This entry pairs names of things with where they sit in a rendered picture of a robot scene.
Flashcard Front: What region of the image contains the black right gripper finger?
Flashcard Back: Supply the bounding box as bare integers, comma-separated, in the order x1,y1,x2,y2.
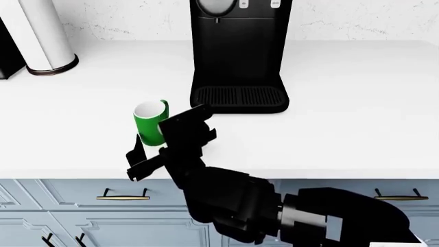
125,133,149,167
158,103,214,150

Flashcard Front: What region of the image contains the green mug white inside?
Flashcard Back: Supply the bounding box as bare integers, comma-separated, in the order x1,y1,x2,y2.
133,99,170,147

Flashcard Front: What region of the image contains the black coffee machine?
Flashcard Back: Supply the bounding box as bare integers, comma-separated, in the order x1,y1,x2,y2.
189,0,294,115

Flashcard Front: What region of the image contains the grey-blue drawer front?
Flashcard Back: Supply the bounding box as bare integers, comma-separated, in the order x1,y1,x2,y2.
274,178,439,208
39,178,188,207

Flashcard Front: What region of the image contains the grey-blue cabinet door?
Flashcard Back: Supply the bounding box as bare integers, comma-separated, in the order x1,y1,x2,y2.
0,210,66,247
49,210,220,247

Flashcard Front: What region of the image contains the white paper towel roll holder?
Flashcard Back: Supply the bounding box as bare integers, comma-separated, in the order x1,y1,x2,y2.
0,0,80,76

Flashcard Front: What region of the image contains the black box appliance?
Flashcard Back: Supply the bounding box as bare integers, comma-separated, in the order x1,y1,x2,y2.
0,16,27,80

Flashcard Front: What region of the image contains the brass drawer handle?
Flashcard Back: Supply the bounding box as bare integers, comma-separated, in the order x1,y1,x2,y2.
373,187,430,202
95,187,151,202

